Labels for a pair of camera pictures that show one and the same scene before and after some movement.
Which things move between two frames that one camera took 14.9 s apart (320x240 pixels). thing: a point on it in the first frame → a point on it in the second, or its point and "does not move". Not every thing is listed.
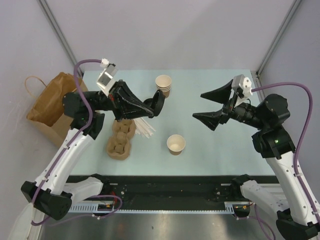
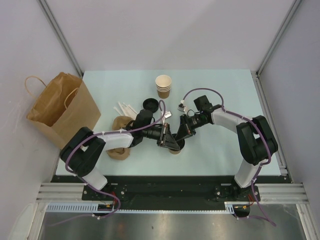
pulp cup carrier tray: (118, 145) does not move
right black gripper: (221, 95) → (185, 128)
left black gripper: (122, 99) → (165, 135)
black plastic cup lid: (149, 102) does not move
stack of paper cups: (163, 83) does not move
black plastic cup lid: (158, 102) → (181, 143)
